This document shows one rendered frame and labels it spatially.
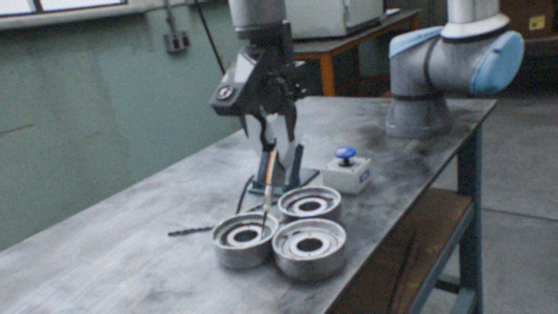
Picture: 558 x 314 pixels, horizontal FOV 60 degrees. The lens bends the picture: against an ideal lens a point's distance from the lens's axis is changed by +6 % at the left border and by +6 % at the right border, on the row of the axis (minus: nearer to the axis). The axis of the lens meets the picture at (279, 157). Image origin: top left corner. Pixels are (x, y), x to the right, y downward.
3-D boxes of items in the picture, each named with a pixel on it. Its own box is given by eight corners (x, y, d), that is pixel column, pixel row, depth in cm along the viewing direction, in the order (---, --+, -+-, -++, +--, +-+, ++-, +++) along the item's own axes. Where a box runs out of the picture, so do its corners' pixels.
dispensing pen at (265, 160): (244, 239, 68) (265, 129, 70) (260, 241, 71) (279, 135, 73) (256, 242, 66) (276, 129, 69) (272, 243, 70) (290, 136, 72)
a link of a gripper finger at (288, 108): (303, 138, 67) (289, 79, 64) (298, 142, 65) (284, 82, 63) (277, 139, 69) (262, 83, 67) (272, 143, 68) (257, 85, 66)
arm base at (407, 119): (399, 117, 123) (398, 80, 120) (460, 119, 115) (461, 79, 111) (376, 136, 112) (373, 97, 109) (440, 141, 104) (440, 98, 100)
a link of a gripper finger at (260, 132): (285, 157, 75) (282, 103, 72) (266, 171, 71) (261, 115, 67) (269, 153, 77) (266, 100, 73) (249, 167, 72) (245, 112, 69)
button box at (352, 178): (357, 195, 85) (355, 171, 83) (323, 189, 89) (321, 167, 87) (375, 178, 91) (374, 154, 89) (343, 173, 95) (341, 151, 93)
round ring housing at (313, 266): (363, 267, 65) (360, 241, 63) (296, 295, 61) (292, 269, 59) (324, 235, 74) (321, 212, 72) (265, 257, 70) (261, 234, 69)
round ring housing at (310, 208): (323, 201, 85) (322, 180, 83) (355, 224, 75) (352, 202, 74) (272, 218, 81) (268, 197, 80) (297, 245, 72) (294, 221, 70)
